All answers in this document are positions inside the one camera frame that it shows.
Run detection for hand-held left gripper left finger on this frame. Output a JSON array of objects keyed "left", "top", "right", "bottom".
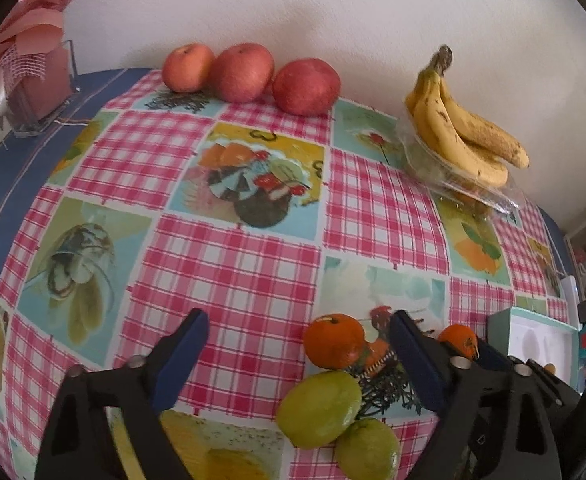
[{"left": 34, "top": 308, "right": 210, "bottom": 480}]

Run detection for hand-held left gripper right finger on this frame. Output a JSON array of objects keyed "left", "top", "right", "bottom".
[{"left": 389, "top": 310, "right": 562, "bottom": 480}]

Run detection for clear acrylic holder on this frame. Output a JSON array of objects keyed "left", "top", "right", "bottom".
[{"left": 3, "top": 39, "right": 81, "bottom": 138}]

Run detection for green lime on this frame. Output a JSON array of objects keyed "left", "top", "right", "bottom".
[
  {"left": 334, "top": 417, "right": 402, "bottom": 480},
  {"left": 276, "top": 370, "right": 364, "bottom": 450}
]

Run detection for white tray with teal rim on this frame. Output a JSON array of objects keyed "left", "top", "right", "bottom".
[{"left": 488, "top": 307, "right": 581, "bottom": 393}]

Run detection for pink checkered fruit tablecloth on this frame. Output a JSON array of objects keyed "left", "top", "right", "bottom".
[{"left": 0, "top": 67, "right": 581, "bottom": 480}]

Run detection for pink paper sheets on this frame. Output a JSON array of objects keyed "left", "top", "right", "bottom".
[{"left": 0, "top": 0, "right": 71, "bottom": 126}]

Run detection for clear plastic fruit container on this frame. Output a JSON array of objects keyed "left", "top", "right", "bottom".
[{"left": 398, "top": 115, "right": 524, "bottom": 221}]

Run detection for yellow banana bunch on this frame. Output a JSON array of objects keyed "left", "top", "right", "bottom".
[{"left": 404, "top": 45, "right": 530, "bottom": 188}]

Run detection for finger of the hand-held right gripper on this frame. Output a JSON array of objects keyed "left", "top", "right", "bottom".
[
  {"left": 525, "top": 357, "right": 582, "bottom": 403},
  {"left": 475, "top": 337, "right": 511, "bottom": 372}
]

